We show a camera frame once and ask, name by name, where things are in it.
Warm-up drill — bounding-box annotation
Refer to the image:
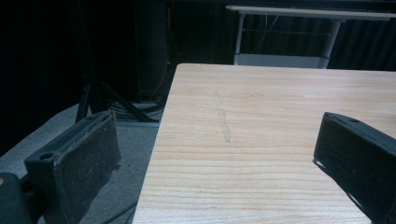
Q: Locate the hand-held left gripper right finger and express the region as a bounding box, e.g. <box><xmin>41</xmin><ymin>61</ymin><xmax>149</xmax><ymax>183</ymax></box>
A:
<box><xmin>312</xmin><ymin>111</ymin><xmax>396</xmax><ymax>224</ymax></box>

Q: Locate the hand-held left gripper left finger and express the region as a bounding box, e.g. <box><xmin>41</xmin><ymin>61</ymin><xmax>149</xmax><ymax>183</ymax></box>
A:
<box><xmin>23</xmin><ymin>109</ymin><xmax>122</xmax><ymax>224</ymax></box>

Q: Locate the black tripod stand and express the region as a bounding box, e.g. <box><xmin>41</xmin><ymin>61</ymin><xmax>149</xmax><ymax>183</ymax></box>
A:
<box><xmin>75</xmin><ymin>0</ymin><xmax>160</xmax><ymax>123</ymax></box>

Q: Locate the black cable on floor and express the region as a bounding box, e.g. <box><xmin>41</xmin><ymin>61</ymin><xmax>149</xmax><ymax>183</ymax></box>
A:
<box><xmin>101</xmin><ymin>202</ymin><xmax>138</xmax><ymax>224</ymax></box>

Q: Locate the white metal frame table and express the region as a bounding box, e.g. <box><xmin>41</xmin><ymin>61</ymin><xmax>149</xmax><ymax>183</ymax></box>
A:
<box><xmin>225</xmin><ymin>5</ymin><xmax>396</xmax><ymax>70</ymax></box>

